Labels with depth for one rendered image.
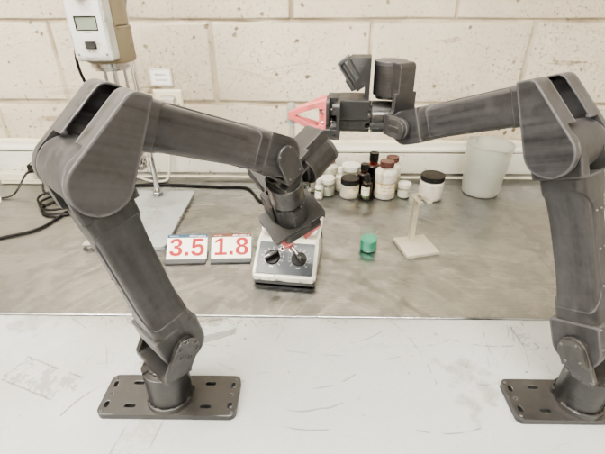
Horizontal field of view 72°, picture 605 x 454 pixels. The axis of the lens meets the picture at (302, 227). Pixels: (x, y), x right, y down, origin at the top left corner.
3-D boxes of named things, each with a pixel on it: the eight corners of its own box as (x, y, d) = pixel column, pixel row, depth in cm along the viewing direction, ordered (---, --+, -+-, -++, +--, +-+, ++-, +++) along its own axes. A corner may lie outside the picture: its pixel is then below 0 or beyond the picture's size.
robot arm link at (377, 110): (365, 97, 73) (406, 97, 73) (365, 90, 78) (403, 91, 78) (364, 135, 77) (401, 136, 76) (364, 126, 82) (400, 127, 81)
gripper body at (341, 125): (329, 104, 73) (372, 104, 72) (333, 92, 81) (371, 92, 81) (329, 140, 76) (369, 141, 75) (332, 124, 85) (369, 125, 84)
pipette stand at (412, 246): (439, 254, 96) (449, 204, 89) (407, 258, 94) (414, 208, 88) (422, 236, 102) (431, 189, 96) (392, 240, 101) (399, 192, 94)
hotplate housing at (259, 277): (314, 289, 85) (315, 257, 81) (252, 284, 86) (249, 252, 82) (324, 232, 104) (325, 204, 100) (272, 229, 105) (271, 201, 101)
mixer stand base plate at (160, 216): (165, 249, 97) (165, 246, 97) (80, 249, 97) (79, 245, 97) (195, 193, 123) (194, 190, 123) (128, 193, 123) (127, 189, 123)
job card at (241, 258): (250, 262, 93) (249, 247, 91) (210, 263, 92) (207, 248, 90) (252, 248, 98) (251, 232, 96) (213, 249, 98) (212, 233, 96)
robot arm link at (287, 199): (290, 176, 70) (284, 149, 64) (317, 191, 68) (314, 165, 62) (264, 204, 68) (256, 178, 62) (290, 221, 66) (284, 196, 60)
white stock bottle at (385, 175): (372, 191, 125) (375, 156, 119) (392, 191, 124) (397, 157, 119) (374, 200, 119) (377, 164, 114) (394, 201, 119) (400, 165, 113)
